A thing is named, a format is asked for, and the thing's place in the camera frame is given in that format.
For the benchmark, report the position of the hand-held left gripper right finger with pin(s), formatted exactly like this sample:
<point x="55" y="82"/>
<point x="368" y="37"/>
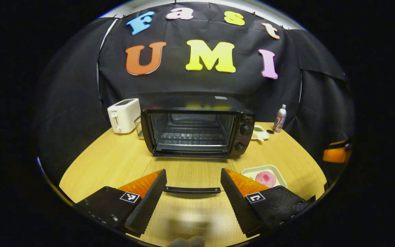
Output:
<point x="238" y="206"/>

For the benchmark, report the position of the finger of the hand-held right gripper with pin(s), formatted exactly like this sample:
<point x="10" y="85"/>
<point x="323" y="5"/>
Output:
<point x="334" y="156"/>

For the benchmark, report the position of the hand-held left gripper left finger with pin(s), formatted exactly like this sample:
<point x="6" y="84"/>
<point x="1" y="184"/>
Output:
<point x="147" y="206"/>

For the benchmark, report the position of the white food tray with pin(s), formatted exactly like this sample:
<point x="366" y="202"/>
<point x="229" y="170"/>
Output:
<point x="249" y="171"/>

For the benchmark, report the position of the black electric oven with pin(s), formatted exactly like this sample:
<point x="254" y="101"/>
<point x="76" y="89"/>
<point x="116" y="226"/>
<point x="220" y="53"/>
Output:
<point x="245" y="118"/>

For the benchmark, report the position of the white divided dish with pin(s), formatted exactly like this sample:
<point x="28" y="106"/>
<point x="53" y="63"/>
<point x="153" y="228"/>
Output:
<point x="261" y="135"/>

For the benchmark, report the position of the white toaster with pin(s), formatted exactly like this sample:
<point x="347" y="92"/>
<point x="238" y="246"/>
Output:
<point x="123" y="115"/>

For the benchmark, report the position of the black backdrop cloth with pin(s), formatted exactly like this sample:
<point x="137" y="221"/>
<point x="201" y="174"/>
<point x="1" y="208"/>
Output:
<point x="201" y="85"/>

